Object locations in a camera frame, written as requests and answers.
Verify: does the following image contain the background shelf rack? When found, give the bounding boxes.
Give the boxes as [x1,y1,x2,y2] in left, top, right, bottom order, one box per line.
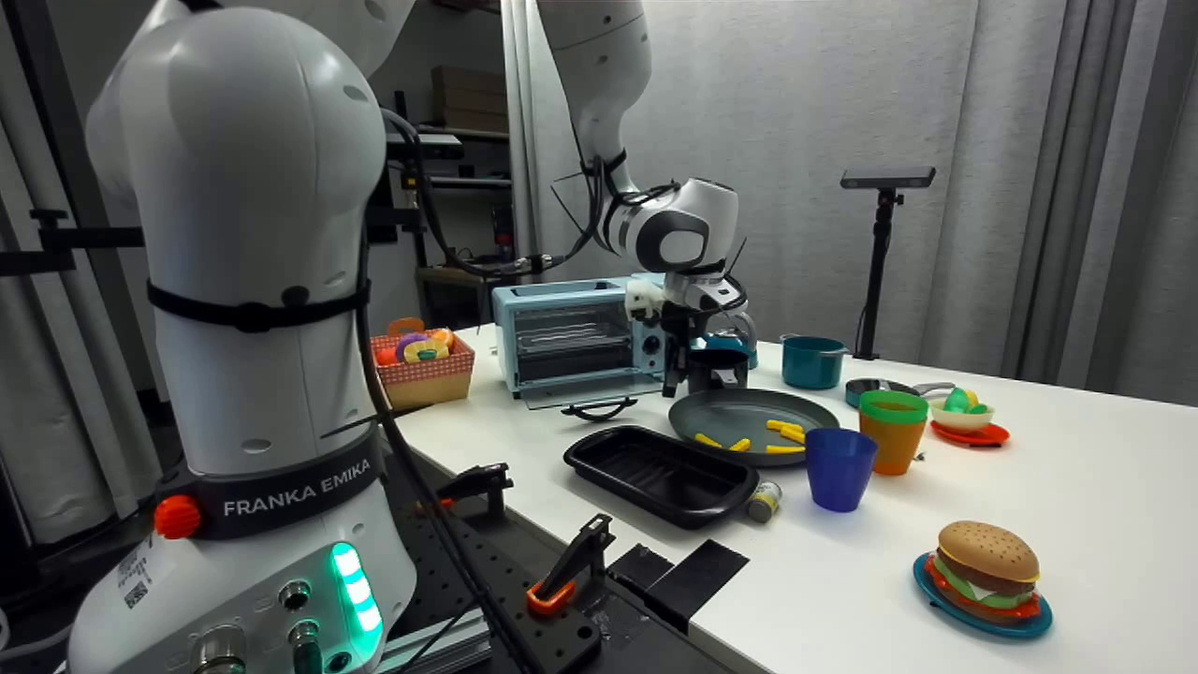
[381,64,517,327]

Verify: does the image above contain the orange black clamp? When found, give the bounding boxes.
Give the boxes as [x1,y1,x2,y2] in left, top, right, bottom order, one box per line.
[525,513,615,621]

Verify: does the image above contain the orange cup green rim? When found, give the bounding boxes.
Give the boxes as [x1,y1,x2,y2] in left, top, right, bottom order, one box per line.
[858,388,928,475]

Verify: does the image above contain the toy hamburger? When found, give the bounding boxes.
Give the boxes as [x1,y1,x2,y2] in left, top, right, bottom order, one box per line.
[928,519,1039,624]

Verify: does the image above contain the red plate with toy food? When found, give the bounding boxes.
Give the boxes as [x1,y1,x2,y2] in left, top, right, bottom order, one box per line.
[932,388,1005,448]

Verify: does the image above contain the teal burger plate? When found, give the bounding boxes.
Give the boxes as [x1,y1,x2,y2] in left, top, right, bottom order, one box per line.
[909,554,1057,640]

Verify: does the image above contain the small black clamp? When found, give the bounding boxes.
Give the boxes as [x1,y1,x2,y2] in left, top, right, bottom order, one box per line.
[434,464,512,519]

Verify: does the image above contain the light blue toaster oven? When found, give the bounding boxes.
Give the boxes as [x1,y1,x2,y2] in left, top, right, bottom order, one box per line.
[495,273,667,397]

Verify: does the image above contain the black rectangular baking tray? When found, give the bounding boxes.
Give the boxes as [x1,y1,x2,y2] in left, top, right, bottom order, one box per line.
[560,427,755,527]

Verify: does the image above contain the wooden basket with toys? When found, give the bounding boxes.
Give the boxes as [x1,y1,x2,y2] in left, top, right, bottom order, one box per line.
[369,321,475,412]

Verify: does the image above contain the dark small pan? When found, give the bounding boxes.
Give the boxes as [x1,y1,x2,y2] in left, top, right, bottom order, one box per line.
[841,378,921,407]

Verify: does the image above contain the black tripod stand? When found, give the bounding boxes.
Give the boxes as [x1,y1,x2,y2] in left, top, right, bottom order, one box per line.
[837,170,935,358]

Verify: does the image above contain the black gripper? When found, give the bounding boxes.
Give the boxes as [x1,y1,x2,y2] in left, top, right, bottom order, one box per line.
[661,273,751,397]

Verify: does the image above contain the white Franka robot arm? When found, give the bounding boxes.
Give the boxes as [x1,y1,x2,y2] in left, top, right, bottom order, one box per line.
[67,0,418,674]

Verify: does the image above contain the black coffee pot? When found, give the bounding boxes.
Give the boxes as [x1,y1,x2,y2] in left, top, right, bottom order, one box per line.
[687,316,755,392]

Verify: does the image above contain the yellow toy fries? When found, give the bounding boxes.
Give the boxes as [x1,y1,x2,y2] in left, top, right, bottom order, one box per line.
[687,419,804,455]

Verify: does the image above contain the teal pot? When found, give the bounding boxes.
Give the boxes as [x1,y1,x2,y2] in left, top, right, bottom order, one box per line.
[782,337,846,388]

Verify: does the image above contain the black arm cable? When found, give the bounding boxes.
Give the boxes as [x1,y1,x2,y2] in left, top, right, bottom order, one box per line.
[353,103,630,674]

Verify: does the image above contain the blue plastic cup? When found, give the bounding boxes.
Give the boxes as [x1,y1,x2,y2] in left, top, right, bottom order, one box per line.
[804,427,876,513]

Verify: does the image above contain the black oven handle piece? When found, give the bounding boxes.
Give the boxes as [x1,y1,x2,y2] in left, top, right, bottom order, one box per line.
[560,397,635,423]

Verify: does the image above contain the small green grey jar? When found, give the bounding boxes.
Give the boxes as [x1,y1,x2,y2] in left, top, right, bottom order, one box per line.
[746,484,782,524]

